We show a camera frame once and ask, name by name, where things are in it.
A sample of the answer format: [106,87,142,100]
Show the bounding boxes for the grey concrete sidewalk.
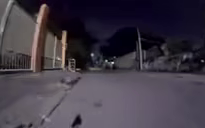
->
[0,69,82,128]

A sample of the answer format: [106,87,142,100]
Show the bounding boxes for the low pale building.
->
[115,51,138,70]

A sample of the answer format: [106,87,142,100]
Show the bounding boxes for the pale leaning pole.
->
[135,27,144,71]

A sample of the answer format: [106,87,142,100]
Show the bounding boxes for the grey asphalt road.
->
[39,69,205,128]

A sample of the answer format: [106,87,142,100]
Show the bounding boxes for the dark trees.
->
[67,19,91,70]

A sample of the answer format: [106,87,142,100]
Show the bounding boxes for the building with orange pillars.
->
[0,0,68,73]

